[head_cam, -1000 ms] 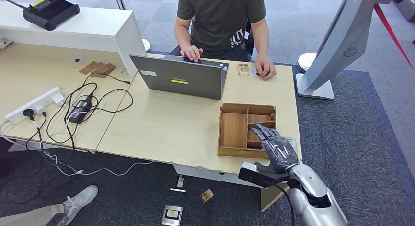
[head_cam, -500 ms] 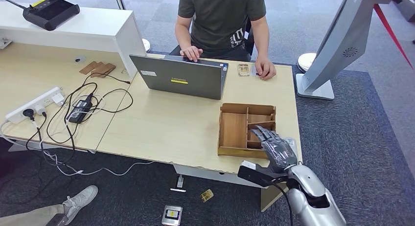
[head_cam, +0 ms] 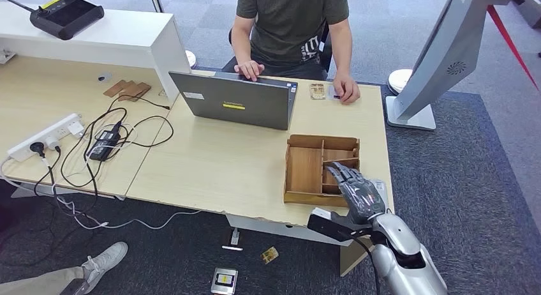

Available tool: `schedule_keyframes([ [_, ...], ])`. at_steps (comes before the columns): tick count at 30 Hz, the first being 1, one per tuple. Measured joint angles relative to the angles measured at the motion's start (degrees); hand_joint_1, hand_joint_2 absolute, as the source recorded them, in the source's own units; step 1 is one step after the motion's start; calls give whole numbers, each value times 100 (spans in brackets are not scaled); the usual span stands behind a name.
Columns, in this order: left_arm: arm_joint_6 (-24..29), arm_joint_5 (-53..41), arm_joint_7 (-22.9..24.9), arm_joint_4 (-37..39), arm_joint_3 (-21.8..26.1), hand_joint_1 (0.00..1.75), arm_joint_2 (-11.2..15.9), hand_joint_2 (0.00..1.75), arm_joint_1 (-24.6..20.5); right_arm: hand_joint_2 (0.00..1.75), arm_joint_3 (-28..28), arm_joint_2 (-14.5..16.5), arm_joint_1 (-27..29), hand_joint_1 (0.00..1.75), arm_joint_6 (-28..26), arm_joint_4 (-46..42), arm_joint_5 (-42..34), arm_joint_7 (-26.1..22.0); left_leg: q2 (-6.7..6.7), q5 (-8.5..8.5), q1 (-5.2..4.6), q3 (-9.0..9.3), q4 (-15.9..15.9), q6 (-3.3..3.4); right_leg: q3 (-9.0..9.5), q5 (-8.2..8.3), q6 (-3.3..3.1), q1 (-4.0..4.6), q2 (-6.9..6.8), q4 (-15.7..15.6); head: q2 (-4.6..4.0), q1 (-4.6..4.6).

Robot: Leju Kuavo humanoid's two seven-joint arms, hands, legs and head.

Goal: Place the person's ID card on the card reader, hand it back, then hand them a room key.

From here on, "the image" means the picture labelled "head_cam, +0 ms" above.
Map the black power adapter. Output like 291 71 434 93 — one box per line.
87 130 122 163

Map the small wooden tag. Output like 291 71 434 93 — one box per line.
260 246 280 265

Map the person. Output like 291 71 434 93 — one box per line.
221 0 361 105

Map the person's right hand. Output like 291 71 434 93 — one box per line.
233 60 265 82

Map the white round stanchion base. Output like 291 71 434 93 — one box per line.
387 68 414 96

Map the grey laptop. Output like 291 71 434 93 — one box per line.
168 71 299 131

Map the black power cord with plug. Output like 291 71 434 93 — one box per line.
28 141 101 200

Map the person's left hand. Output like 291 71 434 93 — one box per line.
332 73 361 105

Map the silver device with screen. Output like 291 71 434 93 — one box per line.
210 268 239 295

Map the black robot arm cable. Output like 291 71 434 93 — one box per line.
350 236 383 295

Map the wooden desk leg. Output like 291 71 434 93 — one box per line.
340 238 377 278

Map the white desk crossbar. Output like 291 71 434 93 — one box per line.
226 215 358 247

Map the white charger block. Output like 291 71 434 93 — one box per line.
66 119 85 137

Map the white counter riser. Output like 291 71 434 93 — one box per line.
0 2 192 103

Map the grey card reader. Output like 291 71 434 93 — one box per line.
367 179 390 213

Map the white cable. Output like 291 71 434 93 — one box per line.
0 155 203 231

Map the white kiosk stand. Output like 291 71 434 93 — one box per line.
385 0 525 131

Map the dark grey floor rug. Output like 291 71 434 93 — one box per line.
0 66 541 295

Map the red strap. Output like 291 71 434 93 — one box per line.
487 4 541 92

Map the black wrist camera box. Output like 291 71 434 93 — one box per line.
307 208 373 243

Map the thin black adapter cable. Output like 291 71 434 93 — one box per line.
59 93 175 190

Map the wooden organizer box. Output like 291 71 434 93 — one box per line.
284 134 361 208

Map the person's leg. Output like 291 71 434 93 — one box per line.
0 241 129 295

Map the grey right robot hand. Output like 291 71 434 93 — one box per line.
325 162 387 225

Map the metal stanchion with white base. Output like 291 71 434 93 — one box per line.
147 0 198 70

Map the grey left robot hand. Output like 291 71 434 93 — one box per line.
59 278 87 295

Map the thin wooden card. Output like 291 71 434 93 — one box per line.
128 82 152 103
117 81 144 102
103 79 127 98

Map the white power strip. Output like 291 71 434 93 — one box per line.
7 113 84 163

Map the white and black bracket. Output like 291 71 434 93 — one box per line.
221 227 245 252

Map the black remote controller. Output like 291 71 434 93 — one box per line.
3 0 105 42

